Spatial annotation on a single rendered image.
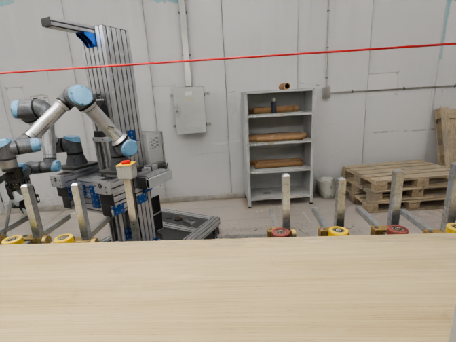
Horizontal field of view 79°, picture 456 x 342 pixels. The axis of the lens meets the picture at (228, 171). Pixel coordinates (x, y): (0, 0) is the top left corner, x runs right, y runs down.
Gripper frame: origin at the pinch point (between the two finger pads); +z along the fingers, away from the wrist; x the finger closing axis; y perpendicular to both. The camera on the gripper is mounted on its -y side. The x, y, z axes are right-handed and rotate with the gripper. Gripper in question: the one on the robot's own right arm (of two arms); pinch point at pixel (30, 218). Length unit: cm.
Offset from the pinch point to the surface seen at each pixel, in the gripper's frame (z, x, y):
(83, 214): -16, -56, -32
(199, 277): -9, -118, -72
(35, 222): -12.3, -30.5, -32.1
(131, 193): -26, -82, -32
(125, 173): -36, -81, -33
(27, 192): -28, -30, -32
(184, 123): -33, -58, 217
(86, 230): -7, -56, -32
